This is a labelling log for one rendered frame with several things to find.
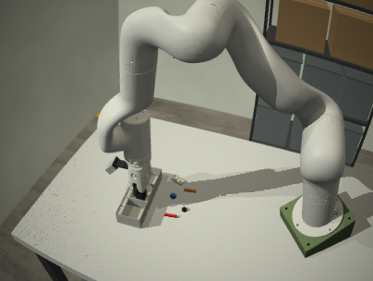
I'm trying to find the beige domino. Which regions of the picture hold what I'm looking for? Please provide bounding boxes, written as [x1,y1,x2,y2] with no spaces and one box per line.
[171,175,186,186]

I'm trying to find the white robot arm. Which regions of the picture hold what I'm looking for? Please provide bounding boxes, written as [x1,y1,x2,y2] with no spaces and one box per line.
[97,0,345,238]

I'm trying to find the grey open-top bin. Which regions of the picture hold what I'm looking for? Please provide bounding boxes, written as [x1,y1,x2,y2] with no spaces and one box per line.
[115,167,162,228]

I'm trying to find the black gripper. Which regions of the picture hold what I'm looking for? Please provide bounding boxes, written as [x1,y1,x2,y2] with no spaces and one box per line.
[128,163,151,201]

